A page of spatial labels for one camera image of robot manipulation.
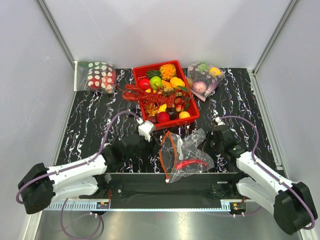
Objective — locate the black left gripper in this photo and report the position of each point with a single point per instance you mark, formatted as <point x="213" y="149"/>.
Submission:
<point x="151" y="150"/>

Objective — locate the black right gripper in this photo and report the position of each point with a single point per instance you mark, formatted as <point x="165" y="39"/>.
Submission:
<point x="209" y="135"/>

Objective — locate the dark brown fake fruit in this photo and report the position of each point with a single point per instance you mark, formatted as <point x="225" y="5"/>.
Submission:
<point x="152" y="119"/>

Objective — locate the clear zip top bag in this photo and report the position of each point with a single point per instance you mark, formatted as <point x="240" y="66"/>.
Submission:
<point x="175" y="149"/>

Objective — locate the red chili pepper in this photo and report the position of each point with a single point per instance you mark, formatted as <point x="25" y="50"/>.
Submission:
<point x="188" y="162"/>

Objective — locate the red plastic lobster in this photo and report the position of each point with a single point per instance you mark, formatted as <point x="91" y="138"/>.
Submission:
<point x="150" y="99"/>

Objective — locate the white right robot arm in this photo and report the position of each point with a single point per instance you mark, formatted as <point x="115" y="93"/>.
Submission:
<point x="290" y="203"/>

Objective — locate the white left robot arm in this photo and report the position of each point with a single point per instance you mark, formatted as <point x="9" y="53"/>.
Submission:
<point x="43" y="185"/>

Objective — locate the spotted bag with vegetables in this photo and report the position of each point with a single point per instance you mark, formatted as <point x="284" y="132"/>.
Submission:
<point x="202" y="71"/>

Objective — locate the spotted bag with red fruit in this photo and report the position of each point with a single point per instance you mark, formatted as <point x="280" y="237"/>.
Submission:
<point x="94" y="76"/>

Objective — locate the yellow ginger root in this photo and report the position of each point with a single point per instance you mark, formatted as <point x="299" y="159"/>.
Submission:
<point x="151" y="111"/>

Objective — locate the red wrinkled fruit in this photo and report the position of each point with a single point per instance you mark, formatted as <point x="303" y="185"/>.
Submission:
<point x="163" y="117"/>

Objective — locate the red plastic bin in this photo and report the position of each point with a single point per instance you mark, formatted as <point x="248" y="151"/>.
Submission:
<point x="140" y="72"/>

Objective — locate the yellow round fruit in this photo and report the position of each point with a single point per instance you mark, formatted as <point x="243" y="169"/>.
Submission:
<point x="184" y="115"/>

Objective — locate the dark purple mangosteen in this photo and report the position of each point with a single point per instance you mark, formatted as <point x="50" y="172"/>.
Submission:
<point x="172" y="113"/>

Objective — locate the purple onion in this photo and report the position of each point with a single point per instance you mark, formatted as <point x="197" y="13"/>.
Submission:
<point x="199" y="87"/>

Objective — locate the lychee and longan bunch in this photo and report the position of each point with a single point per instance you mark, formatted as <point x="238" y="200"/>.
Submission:
<point x="178" y="99"/>

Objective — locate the red apple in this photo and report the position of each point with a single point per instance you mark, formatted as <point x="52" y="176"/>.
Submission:
<point x="144" y="84"/>

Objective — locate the green apple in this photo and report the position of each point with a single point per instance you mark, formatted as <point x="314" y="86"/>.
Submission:
<point x="155" y="82"/>

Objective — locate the orange pineapple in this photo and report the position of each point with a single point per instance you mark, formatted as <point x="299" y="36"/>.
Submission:
<point x="167" y="71"/>

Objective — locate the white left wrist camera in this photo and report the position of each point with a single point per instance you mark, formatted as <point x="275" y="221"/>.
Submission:
<point x="145" y="129"/>

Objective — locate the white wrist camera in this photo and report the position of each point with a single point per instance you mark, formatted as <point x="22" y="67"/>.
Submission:
<point x="145" y="129"/>
<point x="218" y="121"/>

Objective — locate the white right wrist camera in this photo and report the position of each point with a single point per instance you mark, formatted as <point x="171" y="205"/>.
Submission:
<point x="218" y="121"/>

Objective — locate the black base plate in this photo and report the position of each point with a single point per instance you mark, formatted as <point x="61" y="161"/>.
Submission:
<point x="128" y="184"/>

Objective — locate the aluminium front rail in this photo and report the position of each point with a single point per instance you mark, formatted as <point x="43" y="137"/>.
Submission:
<point x="161" y="202"/>

